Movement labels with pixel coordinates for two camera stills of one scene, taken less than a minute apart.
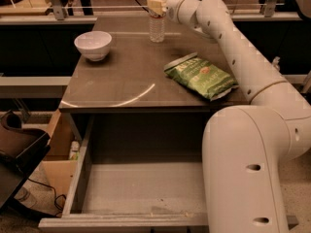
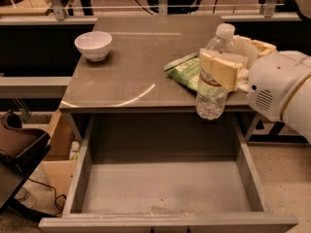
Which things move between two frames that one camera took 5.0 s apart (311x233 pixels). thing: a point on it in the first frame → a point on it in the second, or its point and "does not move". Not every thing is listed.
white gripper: [172, 6] → [275, 83]
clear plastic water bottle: [156, 23] → [211, 96]
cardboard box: [60, 169] does not move
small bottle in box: [74, 149] does not move
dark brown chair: [21, 150] does not move
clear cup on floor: [24, 196] does not move
